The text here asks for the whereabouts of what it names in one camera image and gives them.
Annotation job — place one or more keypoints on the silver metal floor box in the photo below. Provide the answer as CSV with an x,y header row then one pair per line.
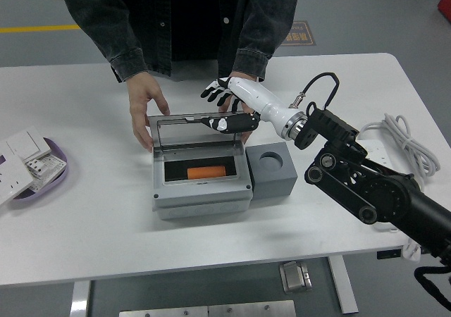
x,y
295,276

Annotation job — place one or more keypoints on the white switch panel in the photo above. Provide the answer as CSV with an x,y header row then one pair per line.
x,y
24,144

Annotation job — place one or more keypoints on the person's right forearm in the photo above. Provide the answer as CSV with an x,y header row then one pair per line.
x,y
116,46

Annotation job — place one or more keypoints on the person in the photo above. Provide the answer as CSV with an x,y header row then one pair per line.
x,y
197,17

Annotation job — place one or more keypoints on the brown floor sign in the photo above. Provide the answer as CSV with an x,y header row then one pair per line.
x,y
303,35

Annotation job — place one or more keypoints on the orange cylinder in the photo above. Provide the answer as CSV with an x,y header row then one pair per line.
x,y
206,173

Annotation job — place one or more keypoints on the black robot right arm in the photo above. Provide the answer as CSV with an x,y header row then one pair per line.
x,y
384,193

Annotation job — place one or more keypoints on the white socket panel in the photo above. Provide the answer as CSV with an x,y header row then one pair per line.
x,y
12,179

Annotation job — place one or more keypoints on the purple tray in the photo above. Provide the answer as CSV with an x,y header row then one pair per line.
x,y
62,176

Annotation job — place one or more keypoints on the grey metal base plate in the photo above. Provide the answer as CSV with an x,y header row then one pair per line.
x,y
208,310

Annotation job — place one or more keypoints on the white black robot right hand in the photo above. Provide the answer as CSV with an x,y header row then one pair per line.
x,y
257,98

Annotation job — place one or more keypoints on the person's left forearm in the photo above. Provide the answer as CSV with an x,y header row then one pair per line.
x,y
262,38

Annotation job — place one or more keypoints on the white table leg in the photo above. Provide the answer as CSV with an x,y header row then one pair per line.
x,y
343,289
80,299

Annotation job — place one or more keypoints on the person's left hand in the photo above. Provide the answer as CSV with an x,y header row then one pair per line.
x,y
241,74

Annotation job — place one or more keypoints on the grey box with clear lid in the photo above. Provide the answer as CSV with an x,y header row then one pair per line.
x,y
201,199

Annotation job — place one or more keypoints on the grey cube with round hole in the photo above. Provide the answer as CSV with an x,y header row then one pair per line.
x,y
275,186

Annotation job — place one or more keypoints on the yellow floor tape line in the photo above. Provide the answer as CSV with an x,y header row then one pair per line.
x,y
38,28

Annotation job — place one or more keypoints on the person's right hand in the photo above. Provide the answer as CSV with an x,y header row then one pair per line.
x,y
142,98

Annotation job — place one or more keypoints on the white socket module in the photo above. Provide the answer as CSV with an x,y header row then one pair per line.
x,y
46,165

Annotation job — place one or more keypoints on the black table control panel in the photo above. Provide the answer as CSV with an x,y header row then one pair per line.
x,y
389,254

